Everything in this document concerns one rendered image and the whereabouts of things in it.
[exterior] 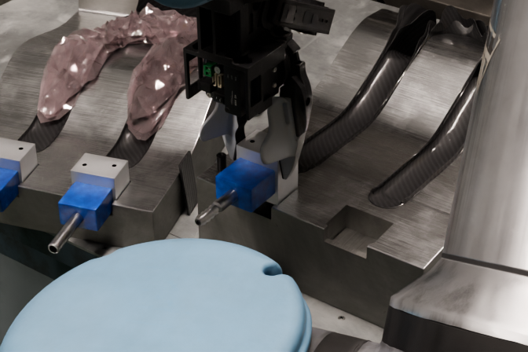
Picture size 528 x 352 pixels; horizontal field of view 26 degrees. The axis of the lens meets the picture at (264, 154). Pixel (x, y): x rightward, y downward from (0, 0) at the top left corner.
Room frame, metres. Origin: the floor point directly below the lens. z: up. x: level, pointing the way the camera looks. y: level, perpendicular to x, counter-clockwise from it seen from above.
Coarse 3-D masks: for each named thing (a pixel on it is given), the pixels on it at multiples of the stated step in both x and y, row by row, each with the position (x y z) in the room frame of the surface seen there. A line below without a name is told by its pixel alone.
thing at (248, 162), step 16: (240, 144) 0.94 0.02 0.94; (256, 144) 0.94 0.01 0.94; (240, 160) 0.93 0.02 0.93; (256, 160) 0.93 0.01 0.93; (224, 176) 0.91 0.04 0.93; (240, 176) 0.91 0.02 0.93; (256, 176) 0.91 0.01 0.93; (272, 176) 0.91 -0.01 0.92; (224, 192) 0.90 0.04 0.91; (240, 192) 0.89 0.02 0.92; (256, 192) 0.89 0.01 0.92; (272, 192) 0.91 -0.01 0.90; (288, 192) 0.93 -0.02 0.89; (208, 208) 0.86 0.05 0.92; (224, 208) 0.87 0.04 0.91; (240, 208) 0.89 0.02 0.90; (256, 208) 0.89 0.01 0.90
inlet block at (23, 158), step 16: (0, 144) 1.03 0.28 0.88; (16, 144) 1.03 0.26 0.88; (32, 144) 1.03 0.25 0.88; (0, 160) 1.01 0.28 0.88; (16, 160) 1.00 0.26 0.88; (32, 160) 1.03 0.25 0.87; (0, 176) 0.99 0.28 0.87; (16, 176) 1.00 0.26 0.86; (0, 192) 0.97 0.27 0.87; (16, 192) 0.99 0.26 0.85; (0, 208) 0.97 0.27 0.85
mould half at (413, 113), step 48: (432, 48) 1.16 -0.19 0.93; (480, 48) 1.15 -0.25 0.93; (336, 96) 1.12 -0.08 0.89; (432, 96) 1.10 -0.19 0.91; (384, 144) 1.03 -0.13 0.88; (336, 192) 0.93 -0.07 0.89; (432, 192) 0.94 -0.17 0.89; (240, 240) 0.93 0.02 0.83; (288, 240) 0.89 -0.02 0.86; (384, 240) 0.85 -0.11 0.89; (432, 240) 0.85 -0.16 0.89; (336, 288) 0.86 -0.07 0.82; (384, 288) 0.83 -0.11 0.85
